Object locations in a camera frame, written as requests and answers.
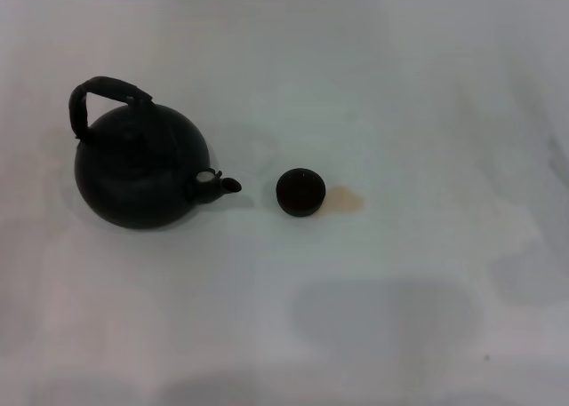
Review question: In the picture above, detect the black round teapot with handle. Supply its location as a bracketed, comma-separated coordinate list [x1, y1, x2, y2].
[68, 75, 244, 231]

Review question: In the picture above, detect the small dark brown teacup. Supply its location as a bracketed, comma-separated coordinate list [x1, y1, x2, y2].
[275, 166, 327, 219]

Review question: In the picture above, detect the light brown tea puddle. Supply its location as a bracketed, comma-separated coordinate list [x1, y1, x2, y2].
[323, 185, 366, 215]

